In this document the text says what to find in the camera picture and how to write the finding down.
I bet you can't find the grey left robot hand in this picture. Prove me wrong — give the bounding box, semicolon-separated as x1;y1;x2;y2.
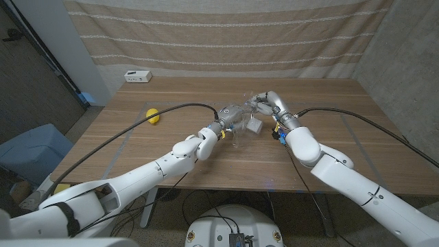
207;104;257;137

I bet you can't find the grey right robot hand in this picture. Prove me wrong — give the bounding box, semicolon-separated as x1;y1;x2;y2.
249;91;303;131

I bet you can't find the clear cellophane sheet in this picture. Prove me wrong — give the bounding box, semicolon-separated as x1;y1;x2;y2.
226;91;272;149

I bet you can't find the small white box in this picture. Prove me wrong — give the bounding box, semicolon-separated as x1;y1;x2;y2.
246;117;264;134

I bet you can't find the yellow lemon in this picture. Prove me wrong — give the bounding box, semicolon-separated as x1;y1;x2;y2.
145;108;161;126

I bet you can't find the beige striped backdrop cloth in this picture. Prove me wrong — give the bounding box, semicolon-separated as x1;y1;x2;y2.
63;0;394;79

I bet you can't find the dark round grille disc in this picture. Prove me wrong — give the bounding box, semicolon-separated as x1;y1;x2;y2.
157;187;182;202

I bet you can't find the white power strip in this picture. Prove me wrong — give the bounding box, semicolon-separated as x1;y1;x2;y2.
123;70;153;84

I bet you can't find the white robot torso base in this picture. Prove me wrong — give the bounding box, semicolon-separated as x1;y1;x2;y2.
185;204;285;247

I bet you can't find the grey electronics module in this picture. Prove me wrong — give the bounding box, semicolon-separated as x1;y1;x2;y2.
228;233;254;247

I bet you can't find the small light blue object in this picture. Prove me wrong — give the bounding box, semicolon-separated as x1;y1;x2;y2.
80;91;97;106

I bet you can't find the white floor mat yellow print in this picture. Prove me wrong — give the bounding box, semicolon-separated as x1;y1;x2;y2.
32;173;73;207

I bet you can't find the blue-grey storage bin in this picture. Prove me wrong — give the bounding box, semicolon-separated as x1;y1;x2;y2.
0;123;75;186

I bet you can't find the white robot chest plate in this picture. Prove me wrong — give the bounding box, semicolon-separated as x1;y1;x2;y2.
0;237;140;247

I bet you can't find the white sneaker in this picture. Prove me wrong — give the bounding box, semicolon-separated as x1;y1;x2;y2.
19;191;47;211

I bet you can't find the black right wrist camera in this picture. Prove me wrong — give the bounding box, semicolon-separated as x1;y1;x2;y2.
271;128;287;147

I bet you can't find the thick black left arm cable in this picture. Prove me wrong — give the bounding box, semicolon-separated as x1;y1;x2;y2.
39;102;220;207

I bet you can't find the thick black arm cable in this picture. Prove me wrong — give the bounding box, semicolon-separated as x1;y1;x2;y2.
295;107;439;169
39;102;220;207

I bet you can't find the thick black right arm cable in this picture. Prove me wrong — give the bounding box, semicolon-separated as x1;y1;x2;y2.
295;107;439;169

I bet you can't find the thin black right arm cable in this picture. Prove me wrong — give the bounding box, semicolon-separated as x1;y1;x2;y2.
283;143;357;247

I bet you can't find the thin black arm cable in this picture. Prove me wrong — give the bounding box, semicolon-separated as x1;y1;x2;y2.
70;171;189;238
283;143;357;247

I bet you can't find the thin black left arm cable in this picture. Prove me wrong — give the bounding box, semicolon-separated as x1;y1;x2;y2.
70;171;189;238

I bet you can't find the thin black torso cable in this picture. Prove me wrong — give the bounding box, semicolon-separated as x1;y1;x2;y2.
181;189;241;236

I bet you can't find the black floor cable tangle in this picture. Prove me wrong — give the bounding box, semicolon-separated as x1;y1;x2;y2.
110;195;161;238

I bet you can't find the black door frame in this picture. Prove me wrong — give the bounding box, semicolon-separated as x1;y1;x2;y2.
0;0;91;110

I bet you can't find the black door handle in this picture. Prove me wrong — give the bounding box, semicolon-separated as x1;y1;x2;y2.
2;28;24;43

